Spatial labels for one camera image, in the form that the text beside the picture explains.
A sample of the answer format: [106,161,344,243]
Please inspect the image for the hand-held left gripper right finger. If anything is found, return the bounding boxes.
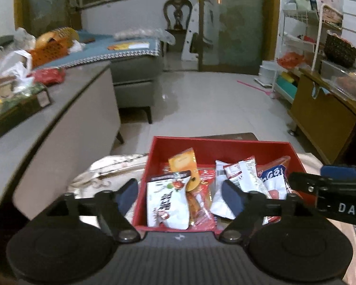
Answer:
[219,180,314,243]

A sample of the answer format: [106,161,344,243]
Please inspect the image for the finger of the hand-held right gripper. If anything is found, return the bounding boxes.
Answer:
[320,164,356,180]
[289,171,330,198]

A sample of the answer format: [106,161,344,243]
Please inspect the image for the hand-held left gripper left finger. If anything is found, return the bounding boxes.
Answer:
[47,178,141,242]

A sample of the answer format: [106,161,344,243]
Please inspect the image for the plain white snack packet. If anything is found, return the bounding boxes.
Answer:
[210,159,241,220]

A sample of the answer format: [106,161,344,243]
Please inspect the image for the white packet with red label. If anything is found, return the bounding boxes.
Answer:
[223,156,272,200]

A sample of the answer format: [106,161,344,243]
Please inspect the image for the blue and white snack packet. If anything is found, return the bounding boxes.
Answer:
[256,166,291,200]

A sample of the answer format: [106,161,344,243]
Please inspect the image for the small red snack packet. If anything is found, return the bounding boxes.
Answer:
[197,169,217,185]

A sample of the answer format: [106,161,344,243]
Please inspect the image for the clear packet of orange snacks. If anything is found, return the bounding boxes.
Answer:
[186,183,219,232]

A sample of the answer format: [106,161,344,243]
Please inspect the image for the white packet with red print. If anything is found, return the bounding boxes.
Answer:
[146,170,192,231]

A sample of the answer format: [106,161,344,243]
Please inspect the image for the red cardboard box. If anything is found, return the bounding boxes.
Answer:
[132,136,318,235]

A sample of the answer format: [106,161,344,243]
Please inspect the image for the orange snack packet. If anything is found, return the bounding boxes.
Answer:
[168,147,201,192]

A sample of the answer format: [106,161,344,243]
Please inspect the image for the wooden cabinet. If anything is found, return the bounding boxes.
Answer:
[289,68,356,167]

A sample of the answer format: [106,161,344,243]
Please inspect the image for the plastic wrapped tray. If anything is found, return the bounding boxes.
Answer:
[333,75,356,108]

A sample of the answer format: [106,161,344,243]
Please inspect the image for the grey sideboard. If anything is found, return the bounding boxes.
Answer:
[0,61,125,232]

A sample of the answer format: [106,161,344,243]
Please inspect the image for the green sponge blocks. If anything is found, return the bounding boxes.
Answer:
[275,72,299,96]

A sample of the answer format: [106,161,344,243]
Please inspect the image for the grey sofa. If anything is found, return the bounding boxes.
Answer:
[110,31,165,125]

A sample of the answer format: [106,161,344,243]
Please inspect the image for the white bucket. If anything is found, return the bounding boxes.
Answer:
[258,60,278,85]

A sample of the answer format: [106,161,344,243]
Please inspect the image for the dark woven basket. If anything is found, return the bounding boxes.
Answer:
[323,30,356,68]

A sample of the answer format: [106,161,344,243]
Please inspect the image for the orange plastic bag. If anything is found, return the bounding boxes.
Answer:
[277,52,305,69]

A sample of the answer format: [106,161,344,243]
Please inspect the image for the dark green gift box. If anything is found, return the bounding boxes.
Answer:
[0,82,53,143]

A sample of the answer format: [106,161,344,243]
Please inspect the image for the blue fringed blanket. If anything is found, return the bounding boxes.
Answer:
[51,30,162,69]

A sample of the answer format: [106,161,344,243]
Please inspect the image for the yellow printed paper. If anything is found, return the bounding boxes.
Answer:
[106,41,151,51]

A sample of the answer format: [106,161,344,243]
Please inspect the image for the clear plastic bag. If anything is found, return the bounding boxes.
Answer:
[112,27,176,44]

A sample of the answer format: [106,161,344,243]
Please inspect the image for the orange plastic basket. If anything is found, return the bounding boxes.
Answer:
[28,27,80,67]

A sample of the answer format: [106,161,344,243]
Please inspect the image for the white folded panel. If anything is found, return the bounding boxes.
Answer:
[181,1,220,63]

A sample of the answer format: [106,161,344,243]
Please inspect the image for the white plastic bag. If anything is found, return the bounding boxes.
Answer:
[0,28,37,87]

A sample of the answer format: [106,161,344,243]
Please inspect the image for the dark wooden chair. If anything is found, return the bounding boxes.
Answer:
[163,0,193,32]

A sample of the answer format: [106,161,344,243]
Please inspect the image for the green wooden door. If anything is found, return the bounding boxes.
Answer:
[14,0,82,34]

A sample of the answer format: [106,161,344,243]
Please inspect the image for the white wire rack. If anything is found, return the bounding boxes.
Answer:
[271,8,344,102]

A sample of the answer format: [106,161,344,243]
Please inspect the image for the glass door with wooden frame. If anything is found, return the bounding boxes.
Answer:
[198,0,281,75]

